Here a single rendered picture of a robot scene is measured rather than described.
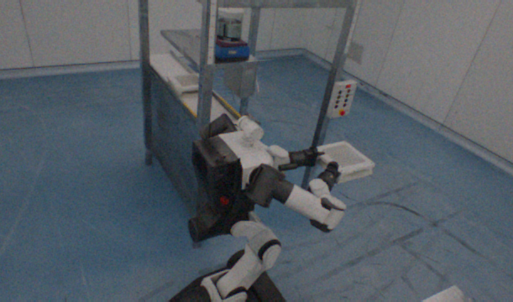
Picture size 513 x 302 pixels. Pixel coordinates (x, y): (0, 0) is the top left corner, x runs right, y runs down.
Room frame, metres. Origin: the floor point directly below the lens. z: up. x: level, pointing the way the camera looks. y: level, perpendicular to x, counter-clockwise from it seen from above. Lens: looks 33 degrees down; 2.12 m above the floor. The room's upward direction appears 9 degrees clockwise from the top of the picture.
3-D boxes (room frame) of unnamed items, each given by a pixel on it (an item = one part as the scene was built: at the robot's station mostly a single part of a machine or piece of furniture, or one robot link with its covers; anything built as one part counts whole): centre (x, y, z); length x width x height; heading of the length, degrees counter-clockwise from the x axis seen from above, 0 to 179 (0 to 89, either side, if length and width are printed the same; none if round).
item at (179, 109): (2.54, 0.64, 0.88); 1.30 x 0.29 x 0.10; 36
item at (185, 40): (2.23, 0.42, 1.36); 0.62 x 0.38 x 0.04; 36
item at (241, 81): (2.15, 0.19, 1.25); 0.22 x 0.11 x 0.20; 36
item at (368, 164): (1.70, -0.45, 1.06); 0.25 x 0.24 x 0.02; 35
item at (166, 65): (2.54, 0.64, 0.92); 1.35 x 0.25 x 0.05; 36
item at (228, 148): (1.29, 0.11, 1.15); 0.34 x 0.30 x 0.36; 36
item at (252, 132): (1.33, 0.05, 1.35); 0.10 x 0.07 x 0.09; 36
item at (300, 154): (1.63, -0.24, 1.06); 0.12 x 0.10 x 0.13; 118
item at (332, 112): (2.42, -0.51, 1.08); 0.17 x 0.06 x 0.26; 126
